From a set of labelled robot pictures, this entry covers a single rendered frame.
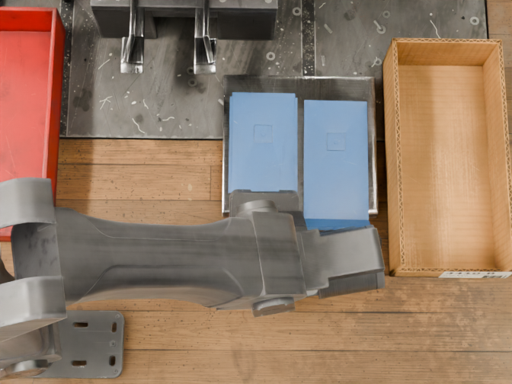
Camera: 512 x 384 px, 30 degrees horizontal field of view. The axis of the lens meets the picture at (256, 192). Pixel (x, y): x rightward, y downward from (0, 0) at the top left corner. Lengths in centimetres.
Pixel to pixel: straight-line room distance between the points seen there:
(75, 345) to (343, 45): 45
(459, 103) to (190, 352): 41
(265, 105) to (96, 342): 32
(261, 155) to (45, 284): 49
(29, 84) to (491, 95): 52
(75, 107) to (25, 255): 47
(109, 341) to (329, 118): 34
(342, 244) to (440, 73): 37
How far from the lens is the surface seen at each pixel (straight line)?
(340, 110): 107
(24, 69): 112
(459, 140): 110
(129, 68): 102
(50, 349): 89
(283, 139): 105
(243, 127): 105
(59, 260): 62
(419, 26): 115
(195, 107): 109
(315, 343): 103
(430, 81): 112
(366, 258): 81
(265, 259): 73
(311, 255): 81
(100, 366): 102
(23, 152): 109
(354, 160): 105
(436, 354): 105
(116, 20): 108
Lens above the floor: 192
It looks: 75 degrees down
